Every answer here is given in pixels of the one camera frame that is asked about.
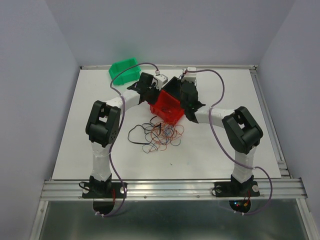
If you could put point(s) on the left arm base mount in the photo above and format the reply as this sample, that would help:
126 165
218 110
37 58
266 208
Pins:
96 189

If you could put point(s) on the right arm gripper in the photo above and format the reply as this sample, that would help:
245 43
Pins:
183 82

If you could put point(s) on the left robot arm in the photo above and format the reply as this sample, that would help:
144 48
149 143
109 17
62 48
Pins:
104 123

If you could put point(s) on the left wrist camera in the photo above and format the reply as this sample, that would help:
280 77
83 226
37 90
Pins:
159 80

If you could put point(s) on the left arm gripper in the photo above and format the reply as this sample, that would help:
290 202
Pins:
155 99

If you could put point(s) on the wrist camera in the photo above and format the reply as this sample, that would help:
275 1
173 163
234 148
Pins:
189 74
159 80

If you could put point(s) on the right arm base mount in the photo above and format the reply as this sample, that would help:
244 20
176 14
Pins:
233 188

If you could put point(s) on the red plastic bin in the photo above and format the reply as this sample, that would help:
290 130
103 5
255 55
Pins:
167 108

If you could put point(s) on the green plastic bin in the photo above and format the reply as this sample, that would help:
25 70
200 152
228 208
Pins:
120 74

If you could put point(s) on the black plastic bin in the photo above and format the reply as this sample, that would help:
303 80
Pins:
174 88

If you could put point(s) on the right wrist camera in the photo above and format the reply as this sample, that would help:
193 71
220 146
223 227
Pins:
189 74

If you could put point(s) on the aluminium mounting rail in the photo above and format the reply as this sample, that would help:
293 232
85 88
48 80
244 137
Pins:
169 190

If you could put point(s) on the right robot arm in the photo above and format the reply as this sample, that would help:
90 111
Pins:
242 130

